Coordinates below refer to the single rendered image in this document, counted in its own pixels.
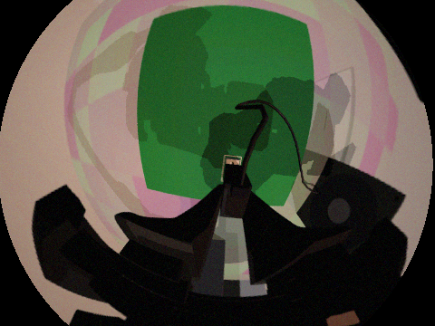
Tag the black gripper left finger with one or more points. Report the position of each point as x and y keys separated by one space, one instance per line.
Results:
x=187 y=236

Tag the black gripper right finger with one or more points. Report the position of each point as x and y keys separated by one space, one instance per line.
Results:
x=274 y=243

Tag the green circuit board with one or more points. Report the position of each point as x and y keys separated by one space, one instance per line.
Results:
x=198 y=64

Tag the black cable with plug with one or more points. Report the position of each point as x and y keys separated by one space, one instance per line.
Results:
x=237 y=185

